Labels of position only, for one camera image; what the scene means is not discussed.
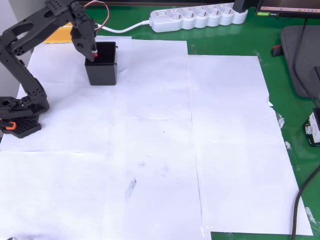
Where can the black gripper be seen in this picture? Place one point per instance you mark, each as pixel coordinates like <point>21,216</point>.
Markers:
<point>82,46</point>

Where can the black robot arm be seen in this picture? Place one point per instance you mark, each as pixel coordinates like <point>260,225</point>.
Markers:
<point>27,27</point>

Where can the black square container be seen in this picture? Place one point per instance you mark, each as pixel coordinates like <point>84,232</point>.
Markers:
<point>103,72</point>

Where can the yellow cardboard box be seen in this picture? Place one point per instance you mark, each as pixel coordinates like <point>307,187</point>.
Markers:
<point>60,35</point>

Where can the orange clamp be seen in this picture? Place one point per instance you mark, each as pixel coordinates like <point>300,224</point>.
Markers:
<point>8,125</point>

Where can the white power strip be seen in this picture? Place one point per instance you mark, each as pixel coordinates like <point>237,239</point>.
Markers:
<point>200,17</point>

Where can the white paper sheet cover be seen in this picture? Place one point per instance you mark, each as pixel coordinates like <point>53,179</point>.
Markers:
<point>160,150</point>

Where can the black plug adapter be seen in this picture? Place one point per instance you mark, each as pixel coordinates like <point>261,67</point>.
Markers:
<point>240,5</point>

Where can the green desk mat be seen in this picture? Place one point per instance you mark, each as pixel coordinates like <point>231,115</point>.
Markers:
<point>250,40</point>

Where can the red black tag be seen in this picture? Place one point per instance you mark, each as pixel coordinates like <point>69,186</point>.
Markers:
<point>277,50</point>

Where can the black monitor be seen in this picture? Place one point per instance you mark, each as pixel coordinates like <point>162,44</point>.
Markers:
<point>287,8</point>

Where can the grey laptop sleeve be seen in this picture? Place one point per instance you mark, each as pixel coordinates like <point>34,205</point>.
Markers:
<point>307,50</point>

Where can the small black labelled device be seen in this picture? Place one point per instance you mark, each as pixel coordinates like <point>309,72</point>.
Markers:
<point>312,128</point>

